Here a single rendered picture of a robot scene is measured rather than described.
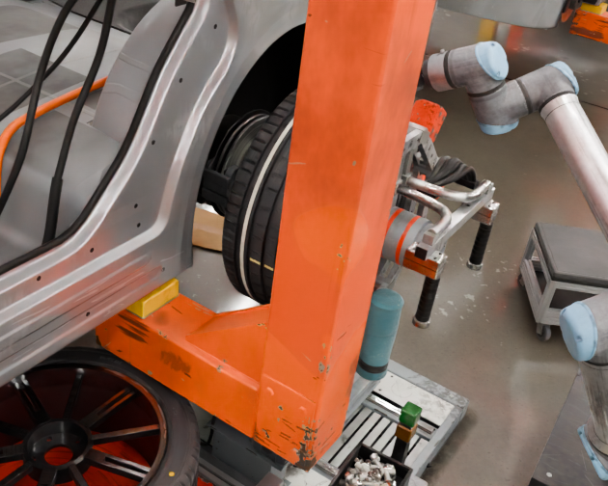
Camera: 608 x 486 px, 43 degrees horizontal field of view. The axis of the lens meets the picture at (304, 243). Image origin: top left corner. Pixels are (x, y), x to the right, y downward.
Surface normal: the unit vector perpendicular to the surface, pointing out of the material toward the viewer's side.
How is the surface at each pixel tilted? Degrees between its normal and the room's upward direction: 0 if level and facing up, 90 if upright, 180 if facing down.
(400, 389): 0
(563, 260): 0
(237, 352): 90
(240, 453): 90
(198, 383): 90
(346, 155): 90
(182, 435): 0
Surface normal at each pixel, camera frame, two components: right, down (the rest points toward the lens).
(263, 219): -0.50, 0.15
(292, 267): -0.55, 0.40
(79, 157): 0.05, -0.78
